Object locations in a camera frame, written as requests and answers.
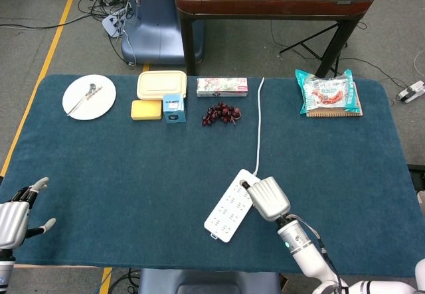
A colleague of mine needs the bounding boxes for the yellow lunch box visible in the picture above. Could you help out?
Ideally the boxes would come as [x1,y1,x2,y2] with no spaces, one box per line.
[136,70,188,101]

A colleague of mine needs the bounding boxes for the white round plate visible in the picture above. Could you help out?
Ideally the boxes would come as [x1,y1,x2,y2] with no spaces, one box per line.
[62,74,118,121]

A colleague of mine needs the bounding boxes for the dark red grape bunch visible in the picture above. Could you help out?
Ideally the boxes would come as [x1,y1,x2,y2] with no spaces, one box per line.
[201,102,242,127]

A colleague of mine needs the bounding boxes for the white floor power strip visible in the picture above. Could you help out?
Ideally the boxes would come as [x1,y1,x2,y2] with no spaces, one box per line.
[101,7,133,38]

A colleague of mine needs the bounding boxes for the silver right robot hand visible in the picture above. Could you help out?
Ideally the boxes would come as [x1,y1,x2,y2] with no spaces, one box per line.
[240,176,292,222]

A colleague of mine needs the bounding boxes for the metal spoon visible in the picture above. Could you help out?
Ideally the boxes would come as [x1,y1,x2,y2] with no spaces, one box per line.
[67,82,98,117]

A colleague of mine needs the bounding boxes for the brown mahjong table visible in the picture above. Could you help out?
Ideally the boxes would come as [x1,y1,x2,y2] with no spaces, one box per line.
[175,0,376,78]

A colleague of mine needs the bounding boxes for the brown spiral notebook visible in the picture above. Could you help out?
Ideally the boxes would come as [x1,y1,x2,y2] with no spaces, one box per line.
[305,81,364,119]

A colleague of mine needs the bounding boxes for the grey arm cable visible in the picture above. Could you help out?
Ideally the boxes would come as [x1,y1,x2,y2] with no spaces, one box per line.
[288,213,348,294]

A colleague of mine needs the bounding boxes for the white power cable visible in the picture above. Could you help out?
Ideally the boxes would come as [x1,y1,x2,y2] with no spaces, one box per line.
[253,76,266,177]

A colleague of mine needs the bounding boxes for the black metal frame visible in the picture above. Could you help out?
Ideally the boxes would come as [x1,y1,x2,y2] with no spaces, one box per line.
[406,163,425,215]

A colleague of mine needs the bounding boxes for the yellow sponge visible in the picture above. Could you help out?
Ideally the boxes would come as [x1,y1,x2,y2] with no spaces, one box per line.
[130,100,163,121]

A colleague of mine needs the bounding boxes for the teal snack bag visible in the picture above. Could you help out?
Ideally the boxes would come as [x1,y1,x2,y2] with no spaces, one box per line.
[295,68,362,115]

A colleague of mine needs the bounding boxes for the white floor adapter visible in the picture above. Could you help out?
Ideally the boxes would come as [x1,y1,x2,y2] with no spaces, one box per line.
[396,80,425,104]

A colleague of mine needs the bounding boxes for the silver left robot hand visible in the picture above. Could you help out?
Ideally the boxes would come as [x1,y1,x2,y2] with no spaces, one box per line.
[0,177,56,250]

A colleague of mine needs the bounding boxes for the floral cling film box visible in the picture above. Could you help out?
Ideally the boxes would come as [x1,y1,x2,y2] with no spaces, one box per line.
[196,77,249,98]

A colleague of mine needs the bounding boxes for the blue table cloth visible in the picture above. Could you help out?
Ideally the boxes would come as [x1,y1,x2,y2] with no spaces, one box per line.
[0,74,422,278]

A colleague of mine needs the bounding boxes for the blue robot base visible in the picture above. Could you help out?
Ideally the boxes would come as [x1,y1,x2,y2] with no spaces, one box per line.
[120,0,205,66]

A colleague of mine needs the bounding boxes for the beaded bracelet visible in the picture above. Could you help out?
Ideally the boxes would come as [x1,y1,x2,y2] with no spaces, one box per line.
[84,86,104,101]

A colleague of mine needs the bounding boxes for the blue robot torso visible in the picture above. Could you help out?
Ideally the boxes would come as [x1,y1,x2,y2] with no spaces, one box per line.
[137,269,283,294]

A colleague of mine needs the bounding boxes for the blue speaker carton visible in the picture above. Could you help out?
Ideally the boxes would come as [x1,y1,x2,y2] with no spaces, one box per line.
[162,93,187,124]

